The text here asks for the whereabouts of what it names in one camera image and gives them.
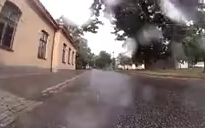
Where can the cream building with chimney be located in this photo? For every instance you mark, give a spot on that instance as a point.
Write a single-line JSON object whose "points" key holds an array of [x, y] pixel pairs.
{"points": [[23, 43]]}

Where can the roadside grass verge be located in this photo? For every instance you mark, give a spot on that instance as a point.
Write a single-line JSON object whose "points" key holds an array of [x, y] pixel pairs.
{"points": [[176, 73]]}

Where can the grey cobblestone pavement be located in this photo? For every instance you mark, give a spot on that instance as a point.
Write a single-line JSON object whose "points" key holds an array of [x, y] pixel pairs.
{"points": [[6, 107]]}

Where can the low white building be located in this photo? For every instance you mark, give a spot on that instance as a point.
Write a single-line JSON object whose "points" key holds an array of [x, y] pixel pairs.
{"points": [[190, 64], [133, 66]]}

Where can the pale stone kerb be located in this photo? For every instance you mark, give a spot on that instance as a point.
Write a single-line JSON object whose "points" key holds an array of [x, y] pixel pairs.
{"points": [[58, 86]]}

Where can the row of green trees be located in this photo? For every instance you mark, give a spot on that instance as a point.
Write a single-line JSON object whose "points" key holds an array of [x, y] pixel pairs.
{"points": [[90, 56]]}

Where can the large dark tree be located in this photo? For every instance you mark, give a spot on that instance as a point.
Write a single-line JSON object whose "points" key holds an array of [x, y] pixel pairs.
{"points": [[150, 26]]}

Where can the wet grey asphalt road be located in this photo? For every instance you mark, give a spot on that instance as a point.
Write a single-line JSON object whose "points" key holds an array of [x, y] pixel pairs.
{"points": [[123, 100]]}

